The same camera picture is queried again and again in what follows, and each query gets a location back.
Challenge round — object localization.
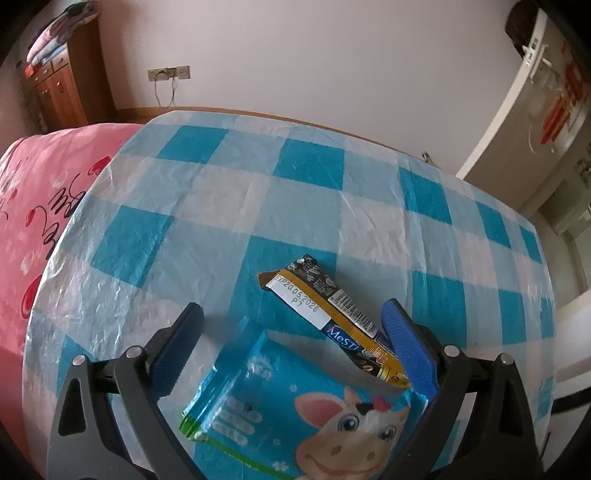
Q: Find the wall power outlet strip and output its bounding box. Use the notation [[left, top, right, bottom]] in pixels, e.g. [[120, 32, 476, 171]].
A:
[[147, 65, 190, 82]]

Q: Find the green cow wipes pack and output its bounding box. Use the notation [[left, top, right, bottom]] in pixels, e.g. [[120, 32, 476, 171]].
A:
[[179, 321, 422, 479]]

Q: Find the folded clothes pile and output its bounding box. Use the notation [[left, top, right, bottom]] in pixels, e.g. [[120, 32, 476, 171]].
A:
[[26, 1, 100, 67]]

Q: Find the blue checkered plastic tablecloth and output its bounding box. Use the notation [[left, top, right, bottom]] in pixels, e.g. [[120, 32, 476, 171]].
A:
[[23, 112, 555, 470]]

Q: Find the pink heart bed blanket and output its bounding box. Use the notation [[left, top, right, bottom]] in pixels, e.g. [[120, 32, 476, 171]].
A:
[[0, 123, 140, 453]]

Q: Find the brown wooden cabinet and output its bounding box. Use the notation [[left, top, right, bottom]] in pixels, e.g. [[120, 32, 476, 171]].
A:
[[28, 19, 116, 132]]

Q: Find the white bedroom door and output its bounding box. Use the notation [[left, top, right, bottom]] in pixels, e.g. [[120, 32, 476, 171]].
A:
[[457, 10, 590, 217]]

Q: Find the red door decoration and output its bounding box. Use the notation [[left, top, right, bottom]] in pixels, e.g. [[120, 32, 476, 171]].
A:
[[540, 41, 590, 145]]

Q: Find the gold black candy wrapper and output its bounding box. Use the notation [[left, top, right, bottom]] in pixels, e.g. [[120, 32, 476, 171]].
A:
[[257, 254, 411, 389]]

